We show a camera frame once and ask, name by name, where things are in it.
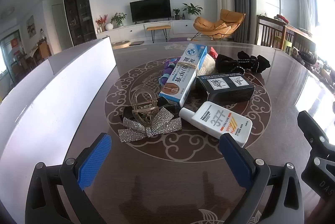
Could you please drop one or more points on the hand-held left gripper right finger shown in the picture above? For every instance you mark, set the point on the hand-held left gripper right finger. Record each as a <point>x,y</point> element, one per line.
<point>235,158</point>

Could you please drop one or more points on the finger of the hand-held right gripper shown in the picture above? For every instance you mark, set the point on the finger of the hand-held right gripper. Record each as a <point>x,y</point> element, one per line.
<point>312,130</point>

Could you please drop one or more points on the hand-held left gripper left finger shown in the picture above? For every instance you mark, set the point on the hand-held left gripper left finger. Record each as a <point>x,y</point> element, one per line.
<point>94,158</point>

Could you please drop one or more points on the white sunscreen bottle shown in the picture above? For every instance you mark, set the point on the white sunscreen bottle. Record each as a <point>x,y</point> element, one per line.
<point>219,119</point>

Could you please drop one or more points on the black cardboard box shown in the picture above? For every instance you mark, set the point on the black cardboard box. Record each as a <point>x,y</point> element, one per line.
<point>230,93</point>

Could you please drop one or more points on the clear hair claw clip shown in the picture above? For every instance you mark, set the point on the clear hair claw clip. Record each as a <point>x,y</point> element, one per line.
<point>142,111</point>

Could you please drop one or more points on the rhinestone bow hair clip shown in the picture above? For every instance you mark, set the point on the rhinestone bow hair clip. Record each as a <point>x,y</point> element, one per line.
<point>162,122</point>

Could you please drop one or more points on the cream knitted hat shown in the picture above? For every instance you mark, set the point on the cream knitted hat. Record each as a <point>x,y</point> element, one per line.
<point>209,64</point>

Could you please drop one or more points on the blue white medicine carton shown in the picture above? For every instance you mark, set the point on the blue white medicine carton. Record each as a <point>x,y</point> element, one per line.
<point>180,75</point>

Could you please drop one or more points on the brown patterned desktop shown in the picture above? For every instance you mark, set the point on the brown patterned desktop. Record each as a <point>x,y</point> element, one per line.
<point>167,182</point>

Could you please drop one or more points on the wooden dining table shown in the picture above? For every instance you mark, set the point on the wooden dining table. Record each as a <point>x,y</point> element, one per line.
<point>301,34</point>

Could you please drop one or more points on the brown wooden dining chair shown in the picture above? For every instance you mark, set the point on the brown wooden dining chair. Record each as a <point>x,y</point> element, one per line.
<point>269,33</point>

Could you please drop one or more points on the red packet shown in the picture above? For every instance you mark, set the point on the red packet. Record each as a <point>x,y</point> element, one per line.
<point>212,52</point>

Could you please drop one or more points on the purple floor mat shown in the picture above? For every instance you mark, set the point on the purple floor mat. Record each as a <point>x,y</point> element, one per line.
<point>179,39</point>

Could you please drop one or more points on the white round vase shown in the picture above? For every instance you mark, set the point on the white round vase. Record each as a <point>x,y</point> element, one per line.
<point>109,26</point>

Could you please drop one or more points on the white television cabinet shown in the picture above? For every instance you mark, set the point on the white television cabinet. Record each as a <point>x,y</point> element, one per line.
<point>130,30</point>

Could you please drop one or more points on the orange lounge chair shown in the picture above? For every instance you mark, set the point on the orange lounge chair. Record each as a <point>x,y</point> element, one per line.
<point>222,22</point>

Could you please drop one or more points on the red flower branches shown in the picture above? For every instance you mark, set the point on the red flower branches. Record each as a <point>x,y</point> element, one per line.
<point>100,21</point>

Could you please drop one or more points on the bushy green potted plant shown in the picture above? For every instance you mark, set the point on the bushy green potted plant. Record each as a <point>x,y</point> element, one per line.
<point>118,18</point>

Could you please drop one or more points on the wooden bench with metal legs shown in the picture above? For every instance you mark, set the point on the wooden bench with metal legs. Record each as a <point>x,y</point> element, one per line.
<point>158,28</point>

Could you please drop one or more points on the black display cabinet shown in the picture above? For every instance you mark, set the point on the black display cabinet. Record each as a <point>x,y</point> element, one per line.
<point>78,9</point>

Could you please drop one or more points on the large green potted plant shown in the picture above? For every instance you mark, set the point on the large green potted plant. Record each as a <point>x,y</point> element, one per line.
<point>192,8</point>

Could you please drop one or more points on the small green potted plant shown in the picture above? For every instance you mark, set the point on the small green potted plant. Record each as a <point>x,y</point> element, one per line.
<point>176,12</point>

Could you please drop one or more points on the black television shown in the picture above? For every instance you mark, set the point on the black television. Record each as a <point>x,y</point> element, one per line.
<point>150,9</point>

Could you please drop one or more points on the framed wall picture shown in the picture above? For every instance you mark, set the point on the framed wall picture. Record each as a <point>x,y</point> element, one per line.
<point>30,26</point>

